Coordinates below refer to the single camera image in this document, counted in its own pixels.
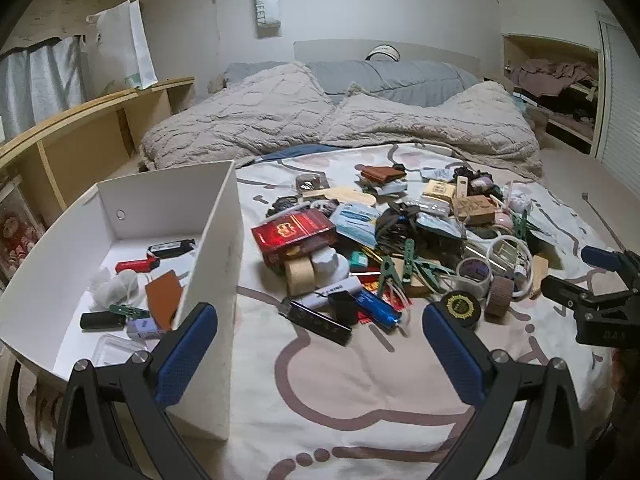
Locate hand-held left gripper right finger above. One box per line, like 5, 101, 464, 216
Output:
421, 301, 587, 480

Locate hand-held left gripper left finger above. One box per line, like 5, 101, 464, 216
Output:
52, 301, 219, 480

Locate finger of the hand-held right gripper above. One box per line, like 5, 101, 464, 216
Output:
580, 246, 640, 286
540, 274, 640, 321

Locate brown leather pouch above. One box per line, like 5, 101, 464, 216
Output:
145, 270, 182, 331

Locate blue snack packet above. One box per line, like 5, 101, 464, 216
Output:
355, 290, 401, 328

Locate white shoe box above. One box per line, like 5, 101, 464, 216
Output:
0, 160, 245, 442

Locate boat-shaped wooden board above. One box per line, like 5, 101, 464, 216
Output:
530, 255, 551, 297

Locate metal back scratcher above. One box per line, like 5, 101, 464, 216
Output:
581, 191, 626, 251

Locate black round tin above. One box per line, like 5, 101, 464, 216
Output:
440, 290, 482, 331

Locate lavender small box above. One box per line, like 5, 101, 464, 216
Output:
126, 319, 168, 341

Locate brown fuzzy roll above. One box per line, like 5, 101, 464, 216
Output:
482, 277, 516, 318

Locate clear organiser box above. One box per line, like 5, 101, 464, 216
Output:
487, 240, 528, 276

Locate clear plastic case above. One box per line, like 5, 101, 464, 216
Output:
91, 335, 148, 368

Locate purple tape roll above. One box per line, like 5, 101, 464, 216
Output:
457, 257, 491, 296

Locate white plastic tube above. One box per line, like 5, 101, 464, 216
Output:
482, 237, 533, 301

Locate black small case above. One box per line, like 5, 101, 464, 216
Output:
80, 311, 126, 331

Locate white cotton balls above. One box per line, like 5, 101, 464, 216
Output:
90, 269, 140, 311

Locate red lighter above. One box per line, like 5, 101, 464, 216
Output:
115, 258, 161, 273

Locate black folding holder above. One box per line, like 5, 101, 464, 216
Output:
327, 292, 358, 326

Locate silver foil packet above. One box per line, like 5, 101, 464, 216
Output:
417, 210, 468, 238

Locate black long case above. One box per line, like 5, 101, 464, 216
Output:
277, 297, 353, 346

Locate white black slim box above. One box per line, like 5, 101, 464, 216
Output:
299, 280, 362, 312

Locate dark beaded tangle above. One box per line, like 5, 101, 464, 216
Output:
455, 167, 501, 196

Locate beige masking tape roll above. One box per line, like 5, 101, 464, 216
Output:
285, 257, 316, 297

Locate black claw hair clip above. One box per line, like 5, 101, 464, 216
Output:
375, 205, 426, 256

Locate white louvered door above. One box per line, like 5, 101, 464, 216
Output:
595, 12, 640, 181

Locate white jar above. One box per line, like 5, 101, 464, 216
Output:
310, 250, 348, 281

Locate dark clothes pile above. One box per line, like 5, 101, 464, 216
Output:
542, 85, 598, 126

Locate cream printed box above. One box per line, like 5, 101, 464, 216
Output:
422, 180, 457, 202

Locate red box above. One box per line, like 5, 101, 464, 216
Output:
251, 210, 337, 266

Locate blue face mask pack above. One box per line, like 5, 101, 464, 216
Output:
332, 203, 381, 246

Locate pink clothes pile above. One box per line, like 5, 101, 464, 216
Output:
510, 58, 598, 96

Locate brown wallet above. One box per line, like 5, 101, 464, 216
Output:
361, 165, 407, 182

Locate long wooden board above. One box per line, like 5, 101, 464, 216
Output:
300, 186, 377, 206

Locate red doll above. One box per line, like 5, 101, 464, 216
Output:
0, 210, 38, 261

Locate navy blue cloth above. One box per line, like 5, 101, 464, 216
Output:
250, 144, 341, 163

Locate beige fluffy blanket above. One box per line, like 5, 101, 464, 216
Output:
140, 62, 543, 181

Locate wooden shelf unit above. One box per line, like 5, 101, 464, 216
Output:
0, 77, 196, 216

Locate grey curtain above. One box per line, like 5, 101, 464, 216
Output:
0, 36, 86, 143

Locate white tote bag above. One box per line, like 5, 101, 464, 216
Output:
86, 0, 158, 90

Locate grey headboard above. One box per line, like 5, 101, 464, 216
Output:
294, 40, 481, 83

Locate white hanging paper bag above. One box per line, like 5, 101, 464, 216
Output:
253, 0, 282, 38

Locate beige printed valance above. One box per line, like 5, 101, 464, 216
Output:
0, 0, 143, 56

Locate white wall cable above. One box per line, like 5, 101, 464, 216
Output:
212, 0, 224, 58

